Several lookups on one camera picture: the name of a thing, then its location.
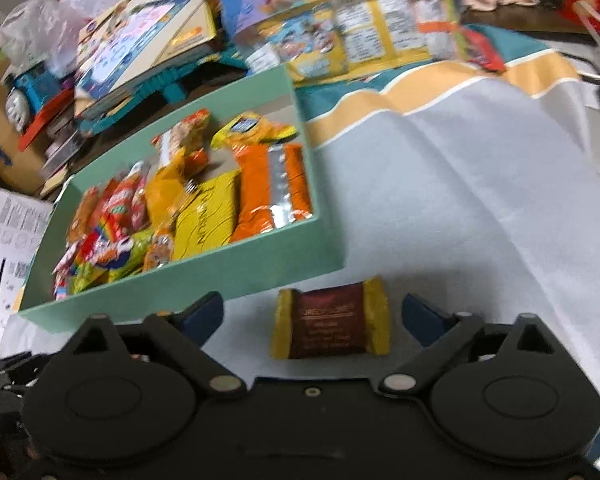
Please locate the plain yellow snack packet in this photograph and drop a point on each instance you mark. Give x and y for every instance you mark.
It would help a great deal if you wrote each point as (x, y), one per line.
(205, 220)

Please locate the green snack packet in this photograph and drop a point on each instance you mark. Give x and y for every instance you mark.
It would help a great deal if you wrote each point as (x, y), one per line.
(130, 255)

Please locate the teal plastic toy track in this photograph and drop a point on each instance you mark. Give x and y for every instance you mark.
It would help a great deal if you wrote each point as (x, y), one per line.
(172, 87)

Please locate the green cardboard box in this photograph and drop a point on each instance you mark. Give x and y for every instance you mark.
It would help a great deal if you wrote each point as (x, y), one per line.
(205, 270)

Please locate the clear plastic bag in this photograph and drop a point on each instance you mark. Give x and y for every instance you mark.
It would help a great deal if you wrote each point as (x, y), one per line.
(40, 30)

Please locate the blue toy train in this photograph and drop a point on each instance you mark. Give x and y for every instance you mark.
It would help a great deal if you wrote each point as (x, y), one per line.
(35, 87)

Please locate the orange yellow snack packet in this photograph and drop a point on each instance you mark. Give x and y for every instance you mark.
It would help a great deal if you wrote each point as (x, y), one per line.
(162, 195)

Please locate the small pastel box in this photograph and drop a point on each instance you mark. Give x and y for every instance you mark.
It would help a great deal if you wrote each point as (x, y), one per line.
(62, 152)

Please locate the brown chocolate packet yellow ends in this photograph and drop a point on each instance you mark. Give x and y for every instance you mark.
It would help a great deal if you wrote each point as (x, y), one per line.
(330, 325)

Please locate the teal orange grey blanket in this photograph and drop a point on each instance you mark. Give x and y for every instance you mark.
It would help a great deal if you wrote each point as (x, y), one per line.
(480, 185)

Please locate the yellow cracker packet blue label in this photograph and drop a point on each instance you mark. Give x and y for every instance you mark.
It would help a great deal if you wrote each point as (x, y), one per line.
(252, 132)

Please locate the colourful printed game box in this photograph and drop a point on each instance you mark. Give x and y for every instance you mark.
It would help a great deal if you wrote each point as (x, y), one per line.
(145, 25)

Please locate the white printed paper sheet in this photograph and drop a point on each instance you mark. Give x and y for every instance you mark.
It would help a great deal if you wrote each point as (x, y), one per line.
(5, 240)

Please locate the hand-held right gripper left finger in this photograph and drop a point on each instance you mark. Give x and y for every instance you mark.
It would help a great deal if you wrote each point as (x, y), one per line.
(205, 315)

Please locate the cartoon snack multipack bag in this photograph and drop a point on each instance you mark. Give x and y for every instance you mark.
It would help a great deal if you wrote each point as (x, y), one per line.
(370, 35)

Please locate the small orange snack packet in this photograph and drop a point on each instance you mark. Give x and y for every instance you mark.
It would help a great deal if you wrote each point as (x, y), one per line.
(159, 252)

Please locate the orange packet silver stripe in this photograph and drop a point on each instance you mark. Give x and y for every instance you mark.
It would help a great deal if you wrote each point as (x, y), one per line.
(252, 195)

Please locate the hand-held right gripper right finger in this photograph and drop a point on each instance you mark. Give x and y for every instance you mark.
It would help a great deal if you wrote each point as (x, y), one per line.
(420, 317)

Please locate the rainbow printed snack packet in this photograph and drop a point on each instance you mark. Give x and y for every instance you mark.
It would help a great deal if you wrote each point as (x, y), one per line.
(102, 247)

